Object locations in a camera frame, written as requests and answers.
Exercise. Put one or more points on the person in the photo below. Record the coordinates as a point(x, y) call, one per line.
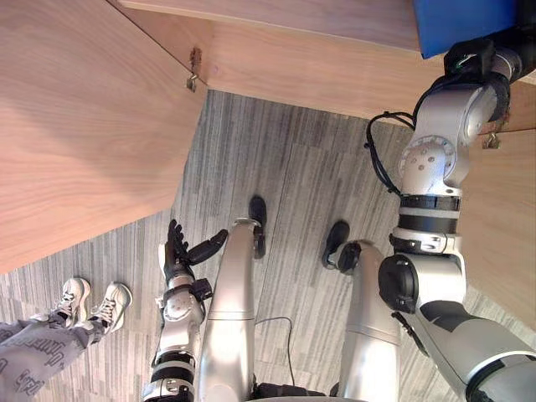
point(37, 347)

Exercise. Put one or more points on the silver left robot leg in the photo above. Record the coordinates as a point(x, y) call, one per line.
point(232, 310)

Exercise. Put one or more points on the silver right robot leg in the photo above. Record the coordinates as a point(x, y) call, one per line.
point(370, 326)

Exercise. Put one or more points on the blue folder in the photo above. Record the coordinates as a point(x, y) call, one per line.
point(465, 25)

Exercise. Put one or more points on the wooden cabinet body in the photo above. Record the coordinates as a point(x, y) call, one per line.
point(310, 58)

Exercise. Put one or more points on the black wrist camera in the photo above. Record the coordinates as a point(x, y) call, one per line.
point(469, 56)
point(203, 289)

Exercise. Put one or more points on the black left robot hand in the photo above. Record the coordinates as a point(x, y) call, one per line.
point(175, 251)

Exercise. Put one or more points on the dark robot waist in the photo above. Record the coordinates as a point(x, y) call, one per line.
point(289, 393)

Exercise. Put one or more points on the silver robot leg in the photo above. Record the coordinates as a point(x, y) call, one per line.
point(370, 326)
point(232, 310)

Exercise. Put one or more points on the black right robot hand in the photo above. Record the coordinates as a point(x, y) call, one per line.
point(528, 46)

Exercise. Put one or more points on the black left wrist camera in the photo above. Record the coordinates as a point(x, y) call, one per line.
point(203, 289)

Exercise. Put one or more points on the dark left robot foot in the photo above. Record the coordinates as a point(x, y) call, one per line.
point(258, 209)

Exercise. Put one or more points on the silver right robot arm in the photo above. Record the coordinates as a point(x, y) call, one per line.
point(435, 268)

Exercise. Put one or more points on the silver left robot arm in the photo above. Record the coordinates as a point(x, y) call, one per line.
point(178, 326)

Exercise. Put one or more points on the wooden cabinet door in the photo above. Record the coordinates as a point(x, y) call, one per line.
point(84, 125)
point(502, 218)

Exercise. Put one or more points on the metal door hinge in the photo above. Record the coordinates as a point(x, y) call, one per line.
point(192, 83)
point(491, 141)

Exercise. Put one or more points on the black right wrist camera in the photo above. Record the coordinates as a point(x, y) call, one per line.
point(469, 56)

